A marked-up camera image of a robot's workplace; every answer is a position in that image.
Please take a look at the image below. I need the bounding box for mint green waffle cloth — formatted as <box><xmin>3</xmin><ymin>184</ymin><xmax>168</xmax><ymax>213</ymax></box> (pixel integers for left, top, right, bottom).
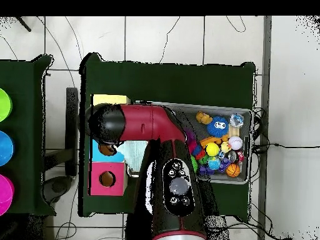
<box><xmin>116</xmin><ymin>139</ymin><xmax>149</xmax><ymax>173</ymax></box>

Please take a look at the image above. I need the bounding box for shallow mesh bin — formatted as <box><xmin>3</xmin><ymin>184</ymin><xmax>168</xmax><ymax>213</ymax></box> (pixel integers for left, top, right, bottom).
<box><xmin>127</xmin><ymin>99</ymin><xmax>253</xmax><ymax>186</ymax></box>

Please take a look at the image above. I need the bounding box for wooden box with three holes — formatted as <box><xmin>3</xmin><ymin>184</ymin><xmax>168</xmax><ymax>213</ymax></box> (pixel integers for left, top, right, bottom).
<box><xmin>88</xmin><ymin>93</ymin><xmax>131</xmax><ymax>197</ymax></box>

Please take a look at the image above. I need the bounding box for brown plush toy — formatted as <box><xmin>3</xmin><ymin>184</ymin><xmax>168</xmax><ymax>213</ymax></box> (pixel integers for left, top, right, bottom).
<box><xmin>195</xmin><ymin>111</ymin><xmax>213</xmax><ymax>125</ymax></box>

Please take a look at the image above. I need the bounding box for dark green table cloth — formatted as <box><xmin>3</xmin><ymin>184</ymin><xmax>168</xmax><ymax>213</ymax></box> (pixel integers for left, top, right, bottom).
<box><xmin>78</xmin><ymin>52</ymin><xmax>256</xmax><ymax>222</ymax></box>
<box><xmin>0</xmin><ymin>54</ymin><xmax>58</xmax><ymax>217</ymax></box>

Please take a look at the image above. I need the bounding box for yellow tennis ball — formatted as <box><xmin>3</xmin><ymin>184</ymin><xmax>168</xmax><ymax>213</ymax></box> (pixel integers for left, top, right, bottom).
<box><xmin>204</xmin><ymin>142</ymin><xmax>221</xmax><ymax>158</ymax></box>

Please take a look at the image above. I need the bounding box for blue spiky puffer ball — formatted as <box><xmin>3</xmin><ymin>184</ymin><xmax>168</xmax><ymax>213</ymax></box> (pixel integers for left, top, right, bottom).
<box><xmin>206</xmin><ymin>115</ymin><xmax>230</xmax><ymax>138</ymax></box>

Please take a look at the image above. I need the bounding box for blue globe print ball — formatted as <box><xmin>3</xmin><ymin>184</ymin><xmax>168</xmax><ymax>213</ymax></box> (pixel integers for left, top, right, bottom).
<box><xmin>207</xmin><ymin>156</ymin><xmax>222</xmax><ymax>171</ymax></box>

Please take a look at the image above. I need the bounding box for yellow duck plush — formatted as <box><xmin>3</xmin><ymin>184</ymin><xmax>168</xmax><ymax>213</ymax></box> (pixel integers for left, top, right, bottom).
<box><xmin>220</xmin><ymin>141</ymin><xmax>232</xmax><ymax>154</ymax></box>

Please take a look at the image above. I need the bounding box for white baseball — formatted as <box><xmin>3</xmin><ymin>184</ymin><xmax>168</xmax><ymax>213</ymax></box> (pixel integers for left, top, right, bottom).
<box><xmin>227</xmin><ymin>136</ymin><xmax>244</xmax><ymax>151</ymax></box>

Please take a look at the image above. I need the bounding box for small orange basketball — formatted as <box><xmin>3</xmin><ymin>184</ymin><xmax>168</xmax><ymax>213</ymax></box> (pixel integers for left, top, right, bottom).
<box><xmin>225</xmin><ymin>163</ymin><xmax>241</xmax><ymax>178</ymax></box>

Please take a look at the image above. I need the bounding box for black chair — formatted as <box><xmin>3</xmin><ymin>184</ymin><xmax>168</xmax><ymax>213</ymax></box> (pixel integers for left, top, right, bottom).
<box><xmin>41</xmin><ymin>87</ymin><xmax>79</xmax><ymax>204</ymax></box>

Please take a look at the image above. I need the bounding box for bright blue disc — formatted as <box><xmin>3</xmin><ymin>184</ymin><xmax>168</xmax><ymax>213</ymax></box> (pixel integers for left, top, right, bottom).
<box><xmin>0</xmin><ymin>130</ymin><xmax>15</xmax><ymax>168</ymax></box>

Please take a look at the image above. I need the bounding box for bright green disc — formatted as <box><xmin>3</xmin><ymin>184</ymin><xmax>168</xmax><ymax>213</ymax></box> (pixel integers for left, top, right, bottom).
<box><xmin>0</xmin><ymin>87</ymin><xmax>13</xmax><ymax>123</ymax></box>

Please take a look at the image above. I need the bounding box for bright pink disc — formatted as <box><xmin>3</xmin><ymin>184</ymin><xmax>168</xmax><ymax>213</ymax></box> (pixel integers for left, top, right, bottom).
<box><xmin>0</xmin><ymin>173</ymin><xmax>15</xmax><ymax>218</ymax></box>

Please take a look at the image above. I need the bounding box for black rod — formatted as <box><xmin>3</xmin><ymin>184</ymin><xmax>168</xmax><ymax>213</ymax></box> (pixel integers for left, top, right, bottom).
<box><xmin>14</xmin><ymin>16</ymin><xmax>33</xmax><ymax>33</ymax></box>

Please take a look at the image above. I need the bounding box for black power cable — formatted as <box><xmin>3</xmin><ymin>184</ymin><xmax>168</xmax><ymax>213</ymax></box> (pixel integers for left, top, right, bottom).
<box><xmin>252</xmin><ymin>142</ymin><xmax>320</xmax><ymax>154</ymax></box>

